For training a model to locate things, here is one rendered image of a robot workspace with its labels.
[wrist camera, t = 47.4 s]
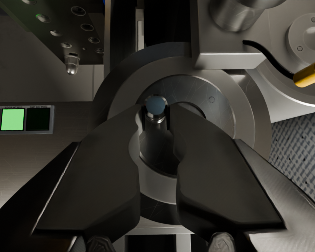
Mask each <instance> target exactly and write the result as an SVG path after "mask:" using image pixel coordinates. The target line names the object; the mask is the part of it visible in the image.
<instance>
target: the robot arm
mask: <svg viewBox="0 0 315 252"><path fill-rule="evenodd" d="M166 125H167V131H170V132H171V133H172V134H173V136H174V146H173V154H174V155H175V156H176V157H177V158H178V160H179V161H180V164H179V165H178V169H177V184H176V207H177V217H178V220H179V222H180V224H181V225H182V226H183V227H185V228H186V229H188V230H190V231H191V232H193V233H194V234H196V235H198V236H199V237H201V238H202V239H204V240H205V241H206V245H207V249H206V251H205V252H315V201H314V200H313V199H312V198H311V197H310V196H308V195H307V194H306V193H305V192H304V191H303V190H302V189H301V188H300V187H299V186H297V185H296V184H295V183H294V182H293V181H291V180H290V179H289V178H288V177H287V176H285V175H284V174H283V173H282V172H280V171H279V170H278V169H277V168H276V167H274V166H273V165H272V164H271V163H269V162H268V161H267V160H266V159H265V158H263V157H262V156H261V155H260V154H258V153H257V152H256V151H255V150H253V149H252V148H251V147H250V146H249V145H247V144H246V143H245V142H244V141H242V140H241V139H232V138H231V137H230V136H229V135H228V134H227V133H225V132H224V131H223V130H222V129H220V128H219V127H218V126H216V125H215V124H213V123H212V122H210V121H208V120H207V119H205V118H203V117H201V116H199V115H197V114H195V113H193V112H191V111H189V110H188V109H186V108H184V107H182V106H180V105H178V104H171V105H167V113H166ZM143 131H146V114H145V106H144V105H140V104H136V105H133V106H132V107H130V108H128V109H126V110H125V111H123V112H121V113H119V114H118V115H116V116H114V117H112V118H111V119H109V120H107V121H105V122H104V123H102V124H101V125H99V126H98V127H97V128H95V129H94V130H93V131H92V132H90V133H89V134H88V135H87V136H86V137H85V138H84V139H83V140H82V141H81V142H72V143H71V144H70V145H69V146H68V147H67V148H65V149H64V150H63V151H62V152H61V153H60V154H59V155H58V156H57V157H55V158H54V159H53V160H52V161H51V162H50V163H49V164H48V165H46V166H45V167H44V168H43V169H42V170H41V171H40V172H39V173H37V174H36V175H35V176H34V177H33V178H32V179H31V180H30V181H28V182H27V183H26V184H25V185H24V186H23V187H22V188H21V189H20V190H19V191H17V192H16V193H15V194H14V195H13V196H12V197H11V198H10V199H9V200H8V201H7V202H6V203H5V204H4V206H3V207H2V208H1V209H0V252H116V250H115V248H114V246H113V243H114V242H116V241H117V240H118V239H120V238H121V237H123V236H124V235H126V234H127V233H129V232H130V231H131V230H133V229H134V228H135V227H136V226H137V225H138V224H139V222H140V218H141V190H140V176H139V168H138V166H137V165H136V164H135V161H136V160H137V158H138V157H139V156H140V154H141V150H140V135H141V134H142V132H143Z"/></svg>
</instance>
